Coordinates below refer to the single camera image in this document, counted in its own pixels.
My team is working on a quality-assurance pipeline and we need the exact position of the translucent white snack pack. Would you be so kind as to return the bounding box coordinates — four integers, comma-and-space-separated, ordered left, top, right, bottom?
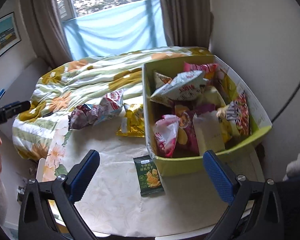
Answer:
193, 111, 225, 156

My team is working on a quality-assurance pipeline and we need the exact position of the pink white snack bag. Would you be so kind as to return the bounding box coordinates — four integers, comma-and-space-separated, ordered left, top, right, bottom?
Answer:
153, 114, 180, 158

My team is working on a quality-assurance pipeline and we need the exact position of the floral green orange blanket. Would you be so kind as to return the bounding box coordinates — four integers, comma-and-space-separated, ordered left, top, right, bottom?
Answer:
12, 46, 210, 161

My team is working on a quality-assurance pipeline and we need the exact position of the maroon blue snack bag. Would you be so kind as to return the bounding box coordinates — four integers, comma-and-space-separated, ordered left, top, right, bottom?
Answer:
68, 103, 98, 130

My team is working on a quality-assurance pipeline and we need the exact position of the purple chips bag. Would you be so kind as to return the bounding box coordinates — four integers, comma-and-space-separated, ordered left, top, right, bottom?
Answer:
174, 104, 215, 155

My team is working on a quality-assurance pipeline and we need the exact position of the red noodle snack bag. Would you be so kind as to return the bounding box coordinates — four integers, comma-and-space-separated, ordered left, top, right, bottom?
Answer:
216, 91, 250, 138

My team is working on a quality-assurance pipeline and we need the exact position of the small green biscuit packet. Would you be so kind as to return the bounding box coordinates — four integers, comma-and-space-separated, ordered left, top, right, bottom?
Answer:
133, 155, 164, 197

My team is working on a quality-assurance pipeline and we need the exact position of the red white shrimp chips bag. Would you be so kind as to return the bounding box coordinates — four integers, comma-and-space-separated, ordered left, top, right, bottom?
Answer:
93, 89, 124, 125

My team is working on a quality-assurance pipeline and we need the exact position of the yellow green cardboard box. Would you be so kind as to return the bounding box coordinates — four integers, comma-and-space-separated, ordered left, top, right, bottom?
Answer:
142, 55, 272, 176

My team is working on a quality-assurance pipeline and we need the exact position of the left brown curtain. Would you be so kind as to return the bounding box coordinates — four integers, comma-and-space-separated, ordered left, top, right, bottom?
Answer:
19, 0, 72, 68

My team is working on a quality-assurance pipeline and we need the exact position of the brown curtain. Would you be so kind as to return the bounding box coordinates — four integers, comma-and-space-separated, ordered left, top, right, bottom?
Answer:
19, 0, 72, 68
160, 0, 213, 48

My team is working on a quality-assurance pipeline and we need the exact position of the gold yellow snack bag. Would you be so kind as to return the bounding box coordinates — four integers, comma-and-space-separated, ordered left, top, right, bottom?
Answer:
116, 103, 145, 138

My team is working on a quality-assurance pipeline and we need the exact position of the grey white rice snack bag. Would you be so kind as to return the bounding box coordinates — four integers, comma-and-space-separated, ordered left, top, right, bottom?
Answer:
150, 70, 209, 104

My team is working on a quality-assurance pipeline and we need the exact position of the pink snack bag at back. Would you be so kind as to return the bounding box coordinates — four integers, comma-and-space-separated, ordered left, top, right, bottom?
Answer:
183, 62, 218, 80

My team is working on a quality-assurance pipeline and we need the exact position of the orange white triangular snack bag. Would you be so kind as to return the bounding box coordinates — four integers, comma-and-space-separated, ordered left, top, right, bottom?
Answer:
154, 72, 172, 89

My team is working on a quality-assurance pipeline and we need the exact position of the light blue window cloth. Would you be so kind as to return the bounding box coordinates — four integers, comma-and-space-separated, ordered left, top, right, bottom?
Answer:
63, 0, 167, 60

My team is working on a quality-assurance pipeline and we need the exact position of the right brown curtain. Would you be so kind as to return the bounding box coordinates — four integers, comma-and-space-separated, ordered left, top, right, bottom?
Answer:
160, 0, 213, 48

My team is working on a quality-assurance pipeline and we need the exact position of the framed wall picture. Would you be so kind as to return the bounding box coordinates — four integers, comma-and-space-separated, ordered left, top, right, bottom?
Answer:
0, 12, 21, 57

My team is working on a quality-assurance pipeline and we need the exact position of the black curved cable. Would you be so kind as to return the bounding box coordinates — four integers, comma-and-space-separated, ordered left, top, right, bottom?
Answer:
271, 57, 300, 123

